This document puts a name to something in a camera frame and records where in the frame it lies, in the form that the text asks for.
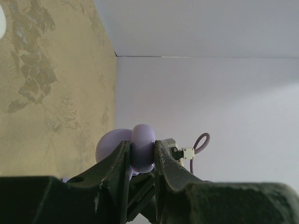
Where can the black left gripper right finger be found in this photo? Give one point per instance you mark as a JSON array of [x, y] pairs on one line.
[[182, 198]]

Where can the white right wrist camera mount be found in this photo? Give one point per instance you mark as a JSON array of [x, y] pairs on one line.
[[178, 154]]

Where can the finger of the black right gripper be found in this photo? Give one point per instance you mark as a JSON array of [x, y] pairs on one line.
[[141, 197]]

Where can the white earbud charging case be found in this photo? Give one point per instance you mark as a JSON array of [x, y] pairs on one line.
[[3, 22]]

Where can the purple earbud charging case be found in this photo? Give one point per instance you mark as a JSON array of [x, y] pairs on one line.
[[142, 140]]

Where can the purple earbud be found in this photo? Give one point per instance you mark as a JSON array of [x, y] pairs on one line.
[[65, 179]]

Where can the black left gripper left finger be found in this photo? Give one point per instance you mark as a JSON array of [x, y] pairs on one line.
[[97, 196]]

